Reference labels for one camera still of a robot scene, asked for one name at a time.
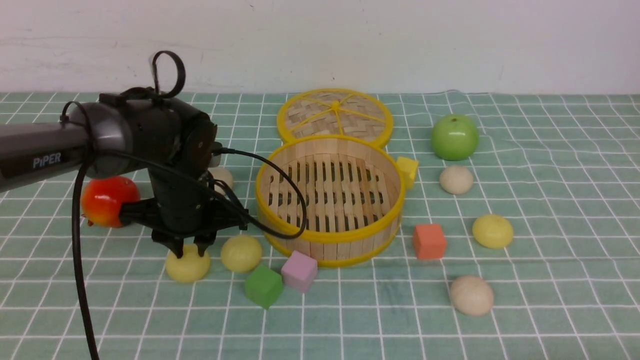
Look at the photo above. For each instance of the green cube block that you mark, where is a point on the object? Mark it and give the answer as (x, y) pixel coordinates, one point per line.
(263, 286)

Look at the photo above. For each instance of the orange cube block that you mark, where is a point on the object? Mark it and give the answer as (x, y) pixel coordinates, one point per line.
(429, 241)

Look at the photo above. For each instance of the bamboo steamer tray yellow rim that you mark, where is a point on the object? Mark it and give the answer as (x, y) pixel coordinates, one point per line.
(353, 191)

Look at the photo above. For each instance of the white bun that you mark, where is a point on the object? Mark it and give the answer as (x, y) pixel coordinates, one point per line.
(221, 174)
(456, 179)
(471, 295)

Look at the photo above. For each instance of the green checkered tablecloth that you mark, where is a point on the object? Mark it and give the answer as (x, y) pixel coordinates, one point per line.
(564, 170)

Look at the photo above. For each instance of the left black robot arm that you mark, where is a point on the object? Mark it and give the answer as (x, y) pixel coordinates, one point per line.
(173, 140)

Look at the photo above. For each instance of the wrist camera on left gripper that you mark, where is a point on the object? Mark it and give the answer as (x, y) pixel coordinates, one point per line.
(216, 155)

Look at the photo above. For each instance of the green apple toy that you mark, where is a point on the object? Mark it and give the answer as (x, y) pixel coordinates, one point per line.
(454, 137)

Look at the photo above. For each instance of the pink cube block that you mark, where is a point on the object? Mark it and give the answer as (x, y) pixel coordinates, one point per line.
(299, 271)

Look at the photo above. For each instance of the woven bamboo steamer lid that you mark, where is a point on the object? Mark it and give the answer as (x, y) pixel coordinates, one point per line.
(335, 111)

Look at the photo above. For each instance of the yellow cube block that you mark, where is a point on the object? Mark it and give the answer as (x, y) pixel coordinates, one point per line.
(408, 168)

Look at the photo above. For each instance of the yellow bun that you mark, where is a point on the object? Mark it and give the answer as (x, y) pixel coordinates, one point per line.
(492, 231)
(191, 267)
(241, 253)

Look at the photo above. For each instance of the red pomegranate toy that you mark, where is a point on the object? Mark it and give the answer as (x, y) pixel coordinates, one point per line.
(102, 199)

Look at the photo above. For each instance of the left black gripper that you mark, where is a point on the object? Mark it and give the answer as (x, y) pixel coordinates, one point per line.
(180, 209)

